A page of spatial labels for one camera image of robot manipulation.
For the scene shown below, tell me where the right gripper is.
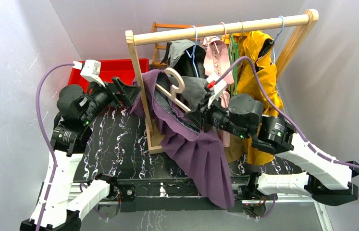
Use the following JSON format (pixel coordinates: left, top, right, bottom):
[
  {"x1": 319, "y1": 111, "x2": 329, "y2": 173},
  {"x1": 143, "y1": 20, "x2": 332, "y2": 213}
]
[{"x1": 183, "y1": 93, "x2": 250, "y2": 141}]

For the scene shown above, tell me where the grey pleated skirt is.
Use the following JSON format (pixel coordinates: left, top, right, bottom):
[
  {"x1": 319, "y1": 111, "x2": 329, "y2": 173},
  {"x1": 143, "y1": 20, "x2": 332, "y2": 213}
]
[{"x1": 161, "y1": 39, "x2": 208, "y2": 109}]

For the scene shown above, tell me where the purple pleated skirt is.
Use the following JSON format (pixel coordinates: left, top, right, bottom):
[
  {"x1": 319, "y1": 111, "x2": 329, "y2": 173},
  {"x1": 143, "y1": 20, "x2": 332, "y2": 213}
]
[{"x1": 142, "y1": 69, "x2": 235, "y2": 209}]

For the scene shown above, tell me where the beige wooden hanger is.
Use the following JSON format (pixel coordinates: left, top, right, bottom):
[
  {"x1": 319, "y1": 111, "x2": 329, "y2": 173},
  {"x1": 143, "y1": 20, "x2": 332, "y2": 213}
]
[{"x1": 155, "y1": 67, "x2": 191, "y2": 113}]

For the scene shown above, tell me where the blue wire hanger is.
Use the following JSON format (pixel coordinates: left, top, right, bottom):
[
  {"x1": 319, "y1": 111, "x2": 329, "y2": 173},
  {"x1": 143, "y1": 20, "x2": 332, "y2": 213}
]
[{"x1": 186, "y1": 25, "x2": 199, "y2": 78}]

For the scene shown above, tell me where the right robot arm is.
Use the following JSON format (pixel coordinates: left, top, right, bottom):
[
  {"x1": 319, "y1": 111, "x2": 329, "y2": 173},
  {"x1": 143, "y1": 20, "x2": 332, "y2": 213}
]
[{"x1": 185, "y1": 94, "x2": 359, "y2": 206}]

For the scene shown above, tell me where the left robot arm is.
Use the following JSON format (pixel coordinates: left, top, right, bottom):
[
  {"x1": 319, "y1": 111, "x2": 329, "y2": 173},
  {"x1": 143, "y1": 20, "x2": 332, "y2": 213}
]
[{"x1": 20, "y1": 77, "x2": 141, "y2": 231}]

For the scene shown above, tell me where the brown skirt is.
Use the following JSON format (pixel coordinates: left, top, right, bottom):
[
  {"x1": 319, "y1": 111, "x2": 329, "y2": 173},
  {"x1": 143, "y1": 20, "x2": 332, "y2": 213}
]
[{"x1": 224, "y1": 135, "x2": 245, "y2": 163}]

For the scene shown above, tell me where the pink skirt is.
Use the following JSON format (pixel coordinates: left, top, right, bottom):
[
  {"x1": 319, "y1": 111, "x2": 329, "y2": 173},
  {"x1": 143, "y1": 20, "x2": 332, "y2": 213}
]
[{"x1": 202, "y1": 36, "x2": 234, "y2": 147}]

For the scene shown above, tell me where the yellow skirt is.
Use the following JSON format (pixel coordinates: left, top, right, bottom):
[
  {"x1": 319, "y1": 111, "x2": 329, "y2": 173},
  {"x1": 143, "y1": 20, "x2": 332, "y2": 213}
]
[{"x1": 222, "y1": 30, "x2": 285, "y2": 166}]

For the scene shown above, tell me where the green hanger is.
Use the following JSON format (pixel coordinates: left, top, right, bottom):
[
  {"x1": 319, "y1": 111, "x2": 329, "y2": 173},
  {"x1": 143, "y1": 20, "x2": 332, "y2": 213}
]
[{"x1": 228, "y1": 34, "x2": 240, "y2": 96}]

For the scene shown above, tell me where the pink hanger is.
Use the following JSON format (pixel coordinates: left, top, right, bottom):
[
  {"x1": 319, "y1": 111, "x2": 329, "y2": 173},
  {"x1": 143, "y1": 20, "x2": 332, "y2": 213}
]
[{"x1": 220, "y1": 22, "x2": 227, "y2": 42}]

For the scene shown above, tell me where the light blue hanger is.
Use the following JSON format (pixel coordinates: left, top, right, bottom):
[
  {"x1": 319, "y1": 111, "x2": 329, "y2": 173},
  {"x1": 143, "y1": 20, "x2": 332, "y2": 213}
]
[{"x1": 271, "y1": 15, "x2": 285, "y2": 64}]

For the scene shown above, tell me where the red plastic bin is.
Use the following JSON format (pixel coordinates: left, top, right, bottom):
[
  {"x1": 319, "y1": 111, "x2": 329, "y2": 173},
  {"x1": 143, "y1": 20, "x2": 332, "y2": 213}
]
[{"x1": 68, "y1": 59, "x2": 135, "y2": 92}]

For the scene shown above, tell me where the orange wooden shelf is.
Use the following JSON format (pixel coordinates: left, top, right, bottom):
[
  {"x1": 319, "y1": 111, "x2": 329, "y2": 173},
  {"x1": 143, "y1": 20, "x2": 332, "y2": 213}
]
[{"x1": 149, "y1": 22, "x2": 191, "y2": 70}]

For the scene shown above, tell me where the wooden clothes rack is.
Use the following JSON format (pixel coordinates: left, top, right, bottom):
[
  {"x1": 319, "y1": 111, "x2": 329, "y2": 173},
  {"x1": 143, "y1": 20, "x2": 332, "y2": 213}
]
[{"x1": 125, "y1": 8, "x2": 319, "y2": 154}]

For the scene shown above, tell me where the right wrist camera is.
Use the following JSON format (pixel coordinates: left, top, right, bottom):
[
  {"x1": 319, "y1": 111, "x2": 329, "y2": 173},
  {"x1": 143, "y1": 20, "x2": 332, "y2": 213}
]
[{"x1": 206, "y1": 72, "x2": 227, "y2": 109}]

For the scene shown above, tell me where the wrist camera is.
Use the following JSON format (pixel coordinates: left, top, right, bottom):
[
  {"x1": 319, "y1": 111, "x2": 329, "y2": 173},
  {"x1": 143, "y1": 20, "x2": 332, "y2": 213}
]
[
  {"x1": 72, "y1": 60, "x2": 105, "y2": 87},
  {"x1": 206, "y1": 72, "x2": 227, "y2": 109}
]

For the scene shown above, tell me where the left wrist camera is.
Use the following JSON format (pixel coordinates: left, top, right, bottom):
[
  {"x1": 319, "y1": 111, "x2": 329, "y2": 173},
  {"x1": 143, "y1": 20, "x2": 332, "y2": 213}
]
[{"x1": 72, "y1": 60, "x2": 105, "y2": 87}]

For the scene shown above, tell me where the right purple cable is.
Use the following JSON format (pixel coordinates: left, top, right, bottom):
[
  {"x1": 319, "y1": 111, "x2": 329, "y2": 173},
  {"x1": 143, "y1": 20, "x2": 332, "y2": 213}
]
[{"x1": 214, "y1": 56, "x2": 359, "y2": 198}]

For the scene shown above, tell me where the purple cable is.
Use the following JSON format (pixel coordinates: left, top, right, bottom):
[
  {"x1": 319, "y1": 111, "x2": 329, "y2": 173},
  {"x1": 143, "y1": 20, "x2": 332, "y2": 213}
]
[
  {"x1": 35, "y1": 62, "x2": 83, "y2": 231},
  {"x1": 214, "y1": 56, "x2": 359, "y2": 198}
]

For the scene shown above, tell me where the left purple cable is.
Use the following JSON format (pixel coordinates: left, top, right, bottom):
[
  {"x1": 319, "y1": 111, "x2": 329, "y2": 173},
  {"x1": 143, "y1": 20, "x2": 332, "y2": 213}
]
[{"x1": 35, "y1": 62, "x2": 83, "y2": 231}]

